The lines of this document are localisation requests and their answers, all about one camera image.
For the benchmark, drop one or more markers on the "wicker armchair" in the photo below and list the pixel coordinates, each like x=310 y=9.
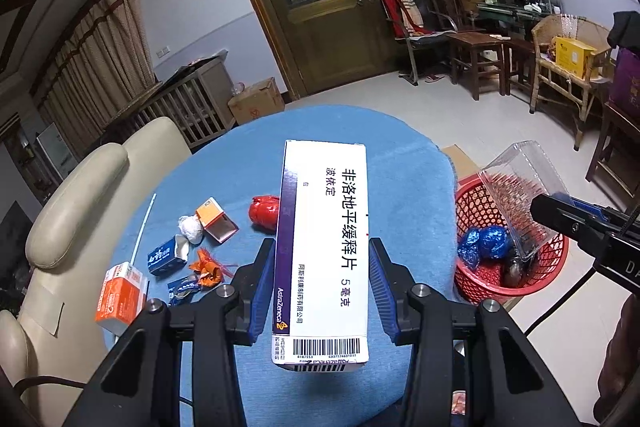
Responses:
x=572 y=90

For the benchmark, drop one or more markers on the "blue white small carton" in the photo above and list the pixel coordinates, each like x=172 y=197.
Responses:
x=169 y=257

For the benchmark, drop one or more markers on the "wooden slatted crib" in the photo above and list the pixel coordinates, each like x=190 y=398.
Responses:
x=196 y=98

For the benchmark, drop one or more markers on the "clear plastic box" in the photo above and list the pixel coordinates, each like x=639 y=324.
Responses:
x=513 y=179

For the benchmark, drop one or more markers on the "dark wooden stool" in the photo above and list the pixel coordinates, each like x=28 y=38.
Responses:
x=479 y=56

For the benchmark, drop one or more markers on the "blue foil wrapper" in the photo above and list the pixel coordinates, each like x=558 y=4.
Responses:
x=183 y=289

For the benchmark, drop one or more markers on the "orange white medicine box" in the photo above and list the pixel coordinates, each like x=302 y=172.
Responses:
x=122 y=297

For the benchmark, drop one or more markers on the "purple bag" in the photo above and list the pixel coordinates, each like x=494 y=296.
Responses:
x=624 y=93

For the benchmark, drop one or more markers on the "white purple medicine box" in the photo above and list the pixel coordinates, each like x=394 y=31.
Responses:
x=320 y=298

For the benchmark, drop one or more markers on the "yellow box on chair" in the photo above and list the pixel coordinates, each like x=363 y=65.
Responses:
x=572 y=55

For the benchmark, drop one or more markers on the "orange wrapper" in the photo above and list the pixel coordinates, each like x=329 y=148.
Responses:
x=209 y=271

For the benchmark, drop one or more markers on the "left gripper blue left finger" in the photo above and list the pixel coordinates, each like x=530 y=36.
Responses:
x=254 y=284

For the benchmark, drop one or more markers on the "red wrapper ball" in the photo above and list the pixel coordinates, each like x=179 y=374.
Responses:
x=264 y=212

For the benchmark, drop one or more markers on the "blue crumpled foil ball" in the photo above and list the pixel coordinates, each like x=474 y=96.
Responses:
x=489 y=243

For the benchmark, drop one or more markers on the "cardboard box by door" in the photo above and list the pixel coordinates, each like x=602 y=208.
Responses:
x=259 y=100

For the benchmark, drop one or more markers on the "blue table cloth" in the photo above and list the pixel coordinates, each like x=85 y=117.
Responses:
x=411 y=186

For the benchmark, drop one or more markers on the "cream leather sofa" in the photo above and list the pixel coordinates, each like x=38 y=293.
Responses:
x=70 y=247

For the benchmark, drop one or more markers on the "red plastic mesh basket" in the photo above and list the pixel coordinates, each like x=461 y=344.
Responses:
x=487 y=263

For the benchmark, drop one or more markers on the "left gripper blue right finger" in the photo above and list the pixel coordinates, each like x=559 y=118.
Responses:
x=390 y=284

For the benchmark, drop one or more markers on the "dark wooden side table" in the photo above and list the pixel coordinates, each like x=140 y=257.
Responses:
x=619 y=135

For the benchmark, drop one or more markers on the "small orange box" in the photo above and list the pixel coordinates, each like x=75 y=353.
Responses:
x=215 y=221

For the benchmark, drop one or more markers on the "chair with red cloth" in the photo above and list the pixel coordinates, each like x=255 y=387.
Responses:
x=424 y=34

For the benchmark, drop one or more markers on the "cardboard box under basket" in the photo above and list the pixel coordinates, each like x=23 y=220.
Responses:
x=463 y=165

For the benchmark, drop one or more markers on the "white thin stick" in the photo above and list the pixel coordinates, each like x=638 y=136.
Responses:
x=141 y=229

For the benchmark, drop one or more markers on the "beige striped curtain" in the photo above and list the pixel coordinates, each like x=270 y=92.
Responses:
x=100 y=63

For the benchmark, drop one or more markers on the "white tissue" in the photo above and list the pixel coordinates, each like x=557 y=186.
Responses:
x=191 y=228

